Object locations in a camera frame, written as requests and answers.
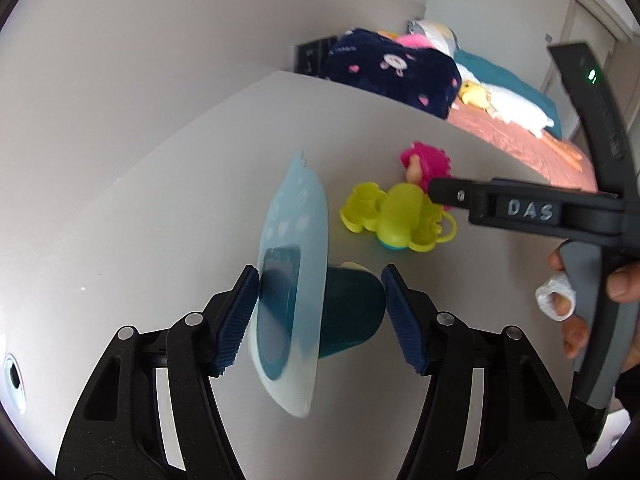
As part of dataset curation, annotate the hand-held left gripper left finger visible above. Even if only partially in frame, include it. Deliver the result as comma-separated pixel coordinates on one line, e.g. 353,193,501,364
55,265,261,480

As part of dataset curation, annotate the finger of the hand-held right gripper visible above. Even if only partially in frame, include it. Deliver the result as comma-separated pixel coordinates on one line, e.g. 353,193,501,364
427,176,566,234

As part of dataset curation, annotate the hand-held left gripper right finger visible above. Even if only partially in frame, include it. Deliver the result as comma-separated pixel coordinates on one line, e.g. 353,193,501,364
380,264,589,480

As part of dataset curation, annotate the teal plastic cup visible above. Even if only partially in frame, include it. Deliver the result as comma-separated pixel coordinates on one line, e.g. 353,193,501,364
257,246,387,382

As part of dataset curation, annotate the yellow-green plastic toy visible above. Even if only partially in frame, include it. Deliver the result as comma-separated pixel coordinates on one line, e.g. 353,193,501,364
339,182,457,252

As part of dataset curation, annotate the light blue plastic plate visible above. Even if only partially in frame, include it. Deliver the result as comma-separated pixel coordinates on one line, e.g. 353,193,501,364
248,149,330,417

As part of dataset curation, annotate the person's right hand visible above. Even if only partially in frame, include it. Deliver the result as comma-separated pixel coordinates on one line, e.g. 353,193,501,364
534,247,640,359

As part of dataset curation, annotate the bed with pink sheet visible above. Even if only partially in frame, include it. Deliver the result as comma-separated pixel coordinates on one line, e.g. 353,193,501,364
445,49,602,194

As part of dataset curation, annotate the pink-haired doll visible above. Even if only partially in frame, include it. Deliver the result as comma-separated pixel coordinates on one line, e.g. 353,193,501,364
398,140,454,211

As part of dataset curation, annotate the white goose plush toy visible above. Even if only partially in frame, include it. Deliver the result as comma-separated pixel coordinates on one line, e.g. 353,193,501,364
475,82,587,172

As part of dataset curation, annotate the yellow duck plush toy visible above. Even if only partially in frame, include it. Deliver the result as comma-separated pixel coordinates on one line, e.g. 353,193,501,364
457,79,494,111

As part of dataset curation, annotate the white door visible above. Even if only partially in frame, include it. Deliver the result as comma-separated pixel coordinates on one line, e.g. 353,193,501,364
564,0,619,63

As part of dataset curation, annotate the navy printed fleece blanket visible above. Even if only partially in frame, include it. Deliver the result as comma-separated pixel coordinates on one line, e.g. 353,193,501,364
320,28,464,121

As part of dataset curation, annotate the pink plush toy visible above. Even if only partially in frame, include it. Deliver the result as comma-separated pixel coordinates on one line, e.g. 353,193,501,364
395,32,444,51

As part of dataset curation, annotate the checked patchwork pillow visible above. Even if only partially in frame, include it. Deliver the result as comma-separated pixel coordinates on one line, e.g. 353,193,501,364
406,18,459,56

